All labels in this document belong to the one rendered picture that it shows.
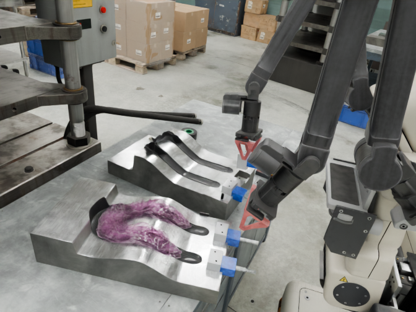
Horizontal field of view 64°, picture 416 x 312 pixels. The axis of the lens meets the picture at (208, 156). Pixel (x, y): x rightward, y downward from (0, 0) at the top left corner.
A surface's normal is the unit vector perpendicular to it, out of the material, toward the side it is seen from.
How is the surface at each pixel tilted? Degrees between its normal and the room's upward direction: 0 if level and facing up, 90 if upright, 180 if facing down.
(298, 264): 0
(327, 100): 90
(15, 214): 0
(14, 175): 0
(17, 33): 90
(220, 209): 90
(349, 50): 90
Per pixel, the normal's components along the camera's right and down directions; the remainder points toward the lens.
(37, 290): 0.11, -0.85
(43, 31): 0.42, 0.51
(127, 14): -0.51, 0.29
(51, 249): -0.18, 0.50
